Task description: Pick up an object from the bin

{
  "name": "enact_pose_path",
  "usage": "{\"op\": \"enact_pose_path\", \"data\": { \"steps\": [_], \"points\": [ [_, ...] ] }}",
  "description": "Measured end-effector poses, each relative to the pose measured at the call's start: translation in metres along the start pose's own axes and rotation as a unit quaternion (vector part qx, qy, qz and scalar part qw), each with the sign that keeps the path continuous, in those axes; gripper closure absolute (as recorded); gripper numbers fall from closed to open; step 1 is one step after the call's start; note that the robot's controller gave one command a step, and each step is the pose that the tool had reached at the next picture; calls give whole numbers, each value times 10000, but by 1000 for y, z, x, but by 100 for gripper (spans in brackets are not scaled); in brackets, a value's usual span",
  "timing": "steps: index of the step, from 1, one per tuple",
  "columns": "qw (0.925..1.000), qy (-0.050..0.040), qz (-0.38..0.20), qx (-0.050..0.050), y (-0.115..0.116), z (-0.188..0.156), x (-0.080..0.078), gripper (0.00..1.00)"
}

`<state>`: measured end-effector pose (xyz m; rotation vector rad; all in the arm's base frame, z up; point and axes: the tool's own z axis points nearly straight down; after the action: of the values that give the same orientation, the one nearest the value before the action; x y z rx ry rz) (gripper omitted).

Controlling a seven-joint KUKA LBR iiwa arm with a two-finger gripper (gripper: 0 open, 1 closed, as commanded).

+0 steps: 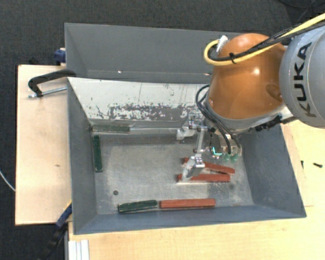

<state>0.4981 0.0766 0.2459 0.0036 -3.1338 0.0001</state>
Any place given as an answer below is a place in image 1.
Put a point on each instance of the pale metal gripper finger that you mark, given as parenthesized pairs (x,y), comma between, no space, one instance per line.
(198,163)
(187,164)

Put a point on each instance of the red-brown flat block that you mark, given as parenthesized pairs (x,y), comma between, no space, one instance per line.
(219,168)
(187,203)
(211,178)

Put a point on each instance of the grey metal bin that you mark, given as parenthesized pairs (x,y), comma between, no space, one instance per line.
(151,169)

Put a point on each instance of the dark green flat block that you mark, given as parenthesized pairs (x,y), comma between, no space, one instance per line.
(137,206)
(97,153)

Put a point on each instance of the small black screw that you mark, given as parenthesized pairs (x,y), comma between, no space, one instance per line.
(318,165)

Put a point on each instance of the pale wood flat board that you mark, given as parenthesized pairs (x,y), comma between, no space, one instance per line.
(43,145)

